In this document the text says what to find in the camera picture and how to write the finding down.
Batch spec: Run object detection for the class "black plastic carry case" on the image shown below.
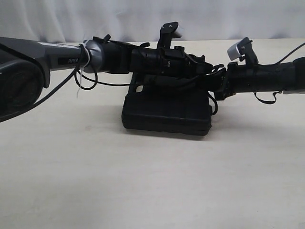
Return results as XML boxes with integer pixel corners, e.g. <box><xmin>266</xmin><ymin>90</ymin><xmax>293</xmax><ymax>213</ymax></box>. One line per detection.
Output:
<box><xmin>121</xmin><ymin>73</ymin><xmax>212</xmax><ymax>136</ymax></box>

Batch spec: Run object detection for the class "black cord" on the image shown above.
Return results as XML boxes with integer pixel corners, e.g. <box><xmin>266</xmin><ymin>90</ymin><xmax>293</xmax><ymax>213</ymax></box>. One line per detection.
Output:
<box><xmin>142</xmin><ymin>64</ymin><xmax>227</xmax><ymax>115</ymax></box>

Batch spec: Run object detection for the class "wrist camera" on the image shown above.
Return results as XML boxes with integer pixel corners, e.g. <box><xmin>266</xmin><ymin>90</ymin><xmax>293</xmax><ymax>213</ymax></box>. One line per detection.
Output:
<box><xmin>227</xmin><ymin>37</ymin><xmax>258</xmax><ymax>65</ymax></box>
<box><xmin>157</xmin><ymin>21</ymin><xmax>182</xmax><ymax>49</ymax></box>

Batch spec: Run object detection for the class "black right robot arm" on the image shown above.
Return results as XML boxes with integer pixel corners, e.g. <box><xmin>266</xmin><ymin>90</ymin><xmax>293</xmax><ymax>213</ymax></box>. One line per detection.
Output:
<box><xmin>202</xmin><ymin>57</ymin><xmax>305</xmax><ymax>101</ymax></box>

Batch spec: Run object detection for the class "thin black right cable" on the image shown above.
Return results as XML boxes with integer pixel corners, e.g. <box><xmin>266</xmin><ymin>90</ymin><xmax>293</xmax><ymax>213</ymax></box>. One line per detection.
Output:
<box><xmin>254</xmin><ymin>42</ymin><xmax>305</xmax><ymax>105</ymax></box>

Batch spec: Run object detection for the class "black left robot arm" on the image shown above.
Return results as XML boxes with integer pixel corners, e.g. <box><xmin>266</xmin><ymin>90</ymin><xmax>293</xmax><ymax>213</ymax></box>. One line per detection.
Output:
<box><xmin>0</xmin><ymin>36</ymin><xmax>213</xmax><ymax>122</ymax></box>

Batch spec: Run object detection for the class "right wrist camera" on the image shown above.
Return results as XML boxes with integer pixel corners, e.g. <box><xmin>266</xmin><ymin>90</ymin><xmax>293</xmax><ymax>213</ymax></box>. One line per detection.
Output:
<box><xmin>227</xmin><ymin>37</ymin><xmax>258</xmax><ymax>65</ymax></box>

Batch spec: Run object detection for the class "thin black left cable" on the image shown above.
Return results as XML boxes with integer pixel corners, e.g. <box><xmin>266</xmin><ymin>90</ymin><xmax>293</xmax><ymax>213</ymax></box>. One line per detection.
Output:
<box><xmin>33</xmin><ymin>42</ymin><xmax>134</xmax><ymax>107</ymax></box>

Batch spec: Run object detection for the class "thin black cable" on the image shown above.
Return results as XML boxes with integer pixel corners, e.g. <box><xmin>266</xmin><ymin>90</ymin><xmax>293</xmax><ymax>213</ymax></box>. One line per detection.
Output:
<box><xmin>33</xmin><ymin>42</ymin><xmax>134</xmax><ymax>107</ymax></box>
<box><xmin>254</xmin><ymin>42</ymin><xmax>305</xmax><ymax>105</ymax></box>

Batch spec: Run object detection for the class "white zip tie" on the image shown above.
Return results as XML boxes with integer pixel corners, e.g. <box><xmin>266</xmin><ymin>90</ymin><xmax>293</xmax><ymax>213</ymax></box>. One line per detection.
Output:
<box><xmin>76</xmin><ymin>40</ymin><xmax>91</xmax><ymax>98</ymax></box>

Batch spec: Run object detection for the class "white backdrop curtain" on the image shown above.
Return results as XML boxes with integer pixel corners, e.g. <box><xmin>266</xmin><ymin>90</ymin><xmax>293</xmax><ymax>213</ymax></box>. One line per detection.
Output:
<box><xmin>0</xmin><ymin>0</ymin><xmax>305</xmax><ymax>42</ymax></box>

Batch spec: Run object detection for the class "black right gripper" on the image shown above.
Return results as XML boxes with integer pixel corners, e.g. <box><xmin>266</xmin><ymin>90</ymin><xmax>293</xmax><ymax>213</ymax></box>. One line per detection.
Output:
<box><xmin>203</xmin><ymin>62</ymin><xmax>258</xmax><ymax>100</ymax></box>

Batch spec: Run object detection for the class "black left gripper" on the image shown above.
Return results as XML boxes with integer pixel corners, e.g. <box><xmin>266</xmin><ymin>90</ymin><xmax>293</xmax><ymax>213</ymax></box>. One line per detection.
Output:
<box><xmin>131</xmin><ymin>46</ymin><xmax>213</xmax><ymax>89</ymax></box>

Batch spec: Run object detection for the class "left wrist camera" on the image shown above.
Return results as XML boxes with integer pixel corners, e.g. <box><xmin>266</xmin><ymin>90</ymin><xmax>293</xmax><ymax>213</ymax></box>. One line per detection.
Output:
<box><xmin>157</xmin><ymin>21</ymin><xmax>182</xmax><ymax>49</ymax></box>

